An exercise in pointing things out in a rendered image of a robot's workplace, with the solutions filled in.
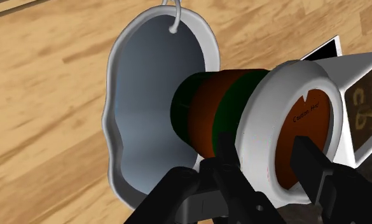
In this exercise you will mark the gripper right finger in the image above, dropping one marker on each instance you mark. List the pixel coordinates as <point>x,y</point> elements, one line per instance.
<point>309,167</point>

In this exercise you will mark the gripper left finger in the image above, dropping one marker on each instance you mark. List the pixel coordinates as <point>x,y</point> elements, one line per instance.
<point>229,173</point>

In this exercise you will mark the green orange cup white lid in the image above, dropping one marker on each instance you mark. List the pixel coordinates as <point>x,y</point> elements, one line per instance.
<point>260,118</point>

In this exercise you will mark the white box with brown picture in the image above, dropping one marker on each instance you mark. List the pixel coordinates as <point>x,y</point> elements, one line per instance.
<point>359,80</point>

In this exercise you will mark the black tablet with white frame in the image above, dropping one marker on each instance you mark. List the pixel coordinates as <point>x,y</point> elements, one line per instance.
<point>326,52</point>

